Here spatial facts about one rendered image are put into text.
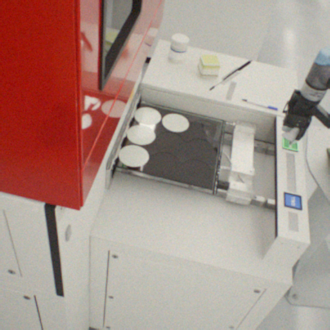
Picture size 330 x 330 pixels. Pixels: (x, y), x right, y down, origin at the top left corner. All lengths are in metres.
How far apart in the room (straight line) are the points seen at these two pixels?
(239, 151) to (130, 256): 0.55
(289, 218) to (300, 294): 1.08
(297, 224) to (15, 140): 0.84
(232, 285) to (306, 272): 1.08
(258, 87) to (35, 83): 1.20
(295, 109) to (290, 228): 0.38
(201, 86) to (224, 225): 0.57
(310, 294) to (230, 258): 1.10
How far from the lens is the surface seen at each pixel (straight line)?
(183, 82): 1.58
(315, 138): 1.78
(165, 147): 1.38
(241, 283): 1.30
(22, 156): 0.72
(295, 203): 1.27
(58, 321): 1.32
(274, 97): 1.65
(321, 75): 1.25
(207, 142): 1.44
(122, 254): 1.27
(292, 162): 1.40
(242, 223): 1.34
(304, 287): 2.30
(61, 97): 0.59
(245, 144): 1.51
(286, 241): 1.20
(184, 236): 1.26
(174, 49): 1.66
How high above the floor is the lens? 1.86
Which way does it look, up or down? 47 degrees down
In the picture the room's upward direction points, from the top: 12 degrees clockwise
